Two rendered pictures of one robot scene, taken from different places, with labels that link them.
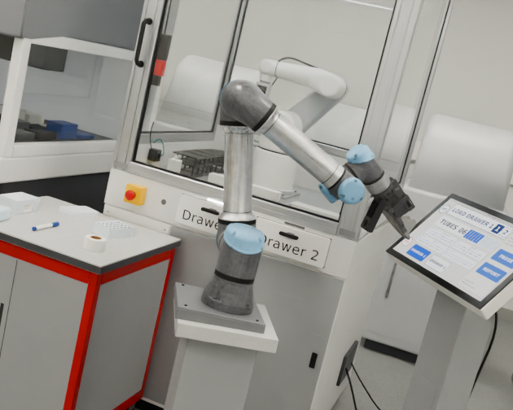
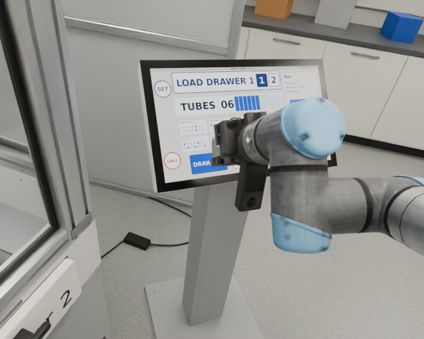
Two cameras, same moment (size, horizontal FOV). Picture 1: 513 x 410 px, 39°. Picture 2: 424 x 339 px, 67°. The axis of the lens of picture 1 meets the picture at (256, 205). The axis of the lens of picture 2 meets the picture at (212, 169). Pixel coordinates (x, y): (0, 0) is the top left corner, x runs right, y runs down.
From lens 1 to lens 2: 233 cm
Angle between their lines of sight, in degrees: 86
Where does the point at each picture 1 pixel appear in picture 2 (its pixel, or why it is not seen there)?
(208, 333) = not seen: outside the picture
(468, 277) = not seen: hidden behind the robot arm
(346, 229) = (79, 223)
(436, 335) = (225, 204)
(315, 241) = (57, 287)
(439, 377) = (239, 224)
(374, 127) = (40, 10)
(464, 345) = not seen: hidden behind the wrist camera
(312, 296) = (77, 323)
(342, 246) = (83, 244)
